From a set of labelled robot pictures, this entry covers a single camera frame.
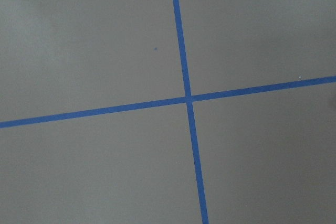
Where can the blue tape grid lines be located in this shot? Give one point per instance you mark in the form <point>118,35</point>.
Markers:
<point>127,174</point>

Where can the brown paper table mat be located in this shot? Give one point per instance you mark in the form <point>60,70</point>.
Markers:
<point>266,157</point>

